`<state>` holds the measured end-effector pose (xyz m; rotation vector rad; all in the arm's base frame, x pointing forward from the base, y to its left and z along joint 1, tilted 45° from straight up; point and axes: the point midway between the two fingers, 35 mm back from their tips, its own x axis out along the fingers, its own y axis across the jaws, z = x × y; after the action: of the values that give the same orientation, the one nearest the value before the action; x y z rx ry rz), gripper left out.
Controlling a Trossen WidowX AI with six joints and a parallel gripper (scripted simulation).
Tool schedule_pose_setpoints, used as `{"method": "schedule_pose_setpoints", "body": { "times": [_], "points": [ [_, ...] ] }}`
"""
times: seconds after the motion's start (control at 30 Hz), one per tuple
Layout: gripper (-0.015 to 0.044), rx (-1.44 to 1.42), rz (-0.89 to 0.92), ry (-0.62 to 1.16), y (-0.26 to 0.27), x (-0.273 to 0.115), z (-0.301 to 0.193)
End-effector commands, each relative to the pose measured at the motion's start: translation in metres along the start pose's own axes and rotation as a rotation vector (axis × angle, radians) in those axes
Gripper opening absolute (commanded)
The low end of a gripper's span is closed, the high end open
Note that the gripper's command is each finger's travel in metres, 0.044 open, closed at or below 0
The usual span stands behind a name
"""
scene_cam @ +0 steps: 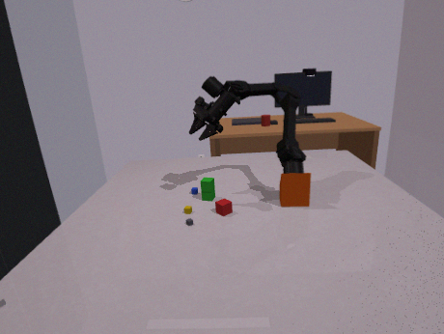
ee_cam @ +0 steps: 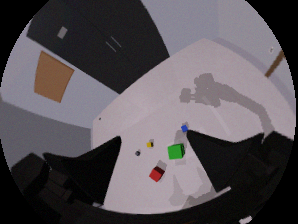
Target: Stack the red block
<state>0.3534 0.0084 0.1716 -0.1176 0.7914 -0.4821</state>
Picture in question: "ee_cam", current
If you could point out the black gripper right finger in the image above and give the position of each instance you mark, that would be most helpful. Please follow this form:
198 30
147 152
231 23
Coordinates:
220 158

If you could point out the small blue block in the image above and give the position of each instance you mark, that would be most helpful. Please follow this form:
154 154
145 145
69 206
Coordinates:
184 128

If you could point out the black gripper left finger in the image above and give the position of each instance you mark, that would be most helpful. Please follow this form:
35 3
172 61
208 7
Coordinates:
91 171

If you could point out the red block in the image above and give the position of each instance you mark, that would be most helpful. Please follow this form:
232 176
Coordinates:
156 174

